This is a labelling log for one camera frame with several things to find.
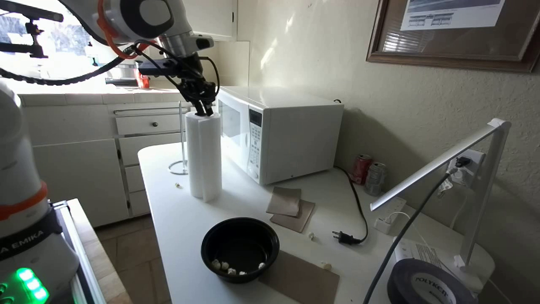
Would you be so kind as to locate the black tape roll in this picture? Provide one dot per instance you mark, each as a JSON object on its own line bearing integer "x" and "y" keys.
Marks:
{"x": 417, "y": 283}

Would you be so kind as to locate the metal towel bar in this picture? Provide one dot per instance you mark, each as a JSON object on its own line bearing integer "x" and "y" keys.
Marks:
{"x": 143, "y": 111}

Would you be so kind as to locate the large brown paper napkin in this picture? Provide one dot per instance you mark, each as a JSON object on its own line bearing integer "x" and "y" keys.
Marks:
{"x": 303, "y": 280}

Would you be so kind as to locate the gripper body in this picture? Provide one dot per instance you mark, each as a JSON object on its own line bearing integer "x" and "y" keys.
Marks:
{"x": 195, "y": 86}

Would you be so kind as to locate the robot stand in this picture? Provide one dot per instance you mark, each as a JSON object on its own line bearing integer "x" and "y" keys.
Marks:
{"x": 90, "y": 253}

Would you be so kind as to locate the white power strip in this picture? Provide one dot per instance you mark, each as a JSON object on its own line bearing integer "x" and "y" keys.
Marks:
{"x": 395, "y": 204}

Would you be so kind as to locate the heap of popcorn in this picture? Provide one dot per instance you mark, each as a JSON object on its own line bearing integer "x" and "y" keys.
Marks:
{"x": 223, "y": 266}

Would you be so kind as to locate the white paper towel roll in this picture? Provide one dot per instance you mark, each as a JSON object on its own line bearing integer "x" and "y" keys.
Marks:
{"x": 204, "y": 156}

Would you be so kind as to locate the red drink can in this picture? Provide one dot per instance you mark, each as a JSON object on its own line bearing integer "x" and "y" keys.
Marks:
{"x": 362, "y": 169}

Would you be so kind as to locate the small brown paper napkin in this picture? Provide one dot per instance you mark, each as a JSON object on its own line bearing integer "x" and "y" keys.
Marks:
{"x": 301, "y": 219}
{"x": 284, "y": 202}

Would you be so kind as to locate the white desk lamp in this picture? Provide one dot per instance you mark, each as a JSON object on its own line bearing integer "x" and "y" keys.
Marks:
{"x": 485, "y": 190}

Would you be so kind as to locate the printed paper leaflet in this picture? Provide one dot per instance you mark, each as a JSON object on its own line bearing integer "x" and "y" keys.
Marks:
{"x": 422, "y": 252}

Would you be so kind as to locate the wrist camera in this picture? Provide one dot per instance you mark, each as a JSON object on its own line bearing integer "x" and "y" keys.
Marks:
{"x": 158, "y": 66}

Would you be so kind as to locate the white wall cabinet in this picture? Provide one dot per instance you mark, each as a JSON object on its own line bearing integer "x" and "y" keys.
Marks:
{"x": 211, "y": 19}

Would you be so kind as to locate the wall socket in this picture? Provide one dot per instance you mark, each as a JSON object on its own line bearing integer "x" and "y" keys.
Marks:
{"x": 472, "y": 166}

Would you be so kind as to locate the white microwave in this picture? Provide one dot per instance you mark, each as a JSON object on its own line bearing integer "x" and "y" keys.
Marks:
{"x": 291, "y": 135}

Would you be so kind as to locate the silver drink can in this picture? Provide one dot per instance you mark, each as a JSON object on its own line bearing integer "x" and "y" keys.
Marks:
{"x": 375, "y": 179}

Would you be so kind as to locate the white power adapter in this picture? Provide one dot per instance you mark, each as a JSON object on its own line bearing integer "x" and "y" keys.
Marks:
{"x": 383, "y": 225}

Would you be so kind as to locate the camera on mount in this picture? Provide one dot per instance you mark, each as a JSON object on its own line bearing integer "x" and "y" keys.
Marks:
{"x": 33, "y": 17}

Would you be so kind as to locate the white drawer with knob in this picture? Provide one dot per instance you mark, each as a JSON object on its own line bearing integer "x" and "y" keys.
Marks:
{"x": 147, "y": 124}

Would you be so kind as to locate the black plastic bowl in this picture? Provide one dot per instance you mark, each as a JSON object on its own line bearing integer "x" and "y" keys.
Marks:
{"x": 240, "y": 247}

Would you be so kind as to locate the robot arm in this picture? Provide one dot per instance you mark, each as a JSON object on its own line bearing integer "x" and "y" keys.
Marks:
{"x": 21, "y": 177}

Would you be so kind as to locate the white cabinet door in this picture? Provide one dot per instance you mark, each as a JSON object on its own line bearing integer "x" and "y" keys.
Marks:
{"x": 80, "y": 181}

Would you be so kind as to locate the framed picture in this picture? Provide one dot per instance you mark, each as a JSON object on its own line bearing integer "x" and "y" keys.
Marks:
{"x": 455, "y": 42}

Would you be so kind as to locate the microwave door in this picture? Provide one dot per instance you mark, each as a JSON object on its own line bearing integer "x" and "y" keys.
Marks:
{"x": 232, "y": 126}

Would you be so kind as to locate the red container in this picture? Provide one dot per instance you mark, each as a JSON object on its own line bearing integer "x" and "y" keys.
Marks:
{"x": 143, "y": 80}

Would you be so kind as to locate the metal paper towel holder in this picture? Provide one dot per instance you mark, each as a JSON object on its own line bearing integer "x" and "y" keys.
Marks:
{"x": 182, "y": 139}

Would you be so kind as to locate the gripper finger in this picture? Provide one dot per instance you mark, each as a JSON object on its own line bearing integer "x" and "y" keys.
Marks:
{"x": 209, "y": 107}
{"x": 197, "y": 107}

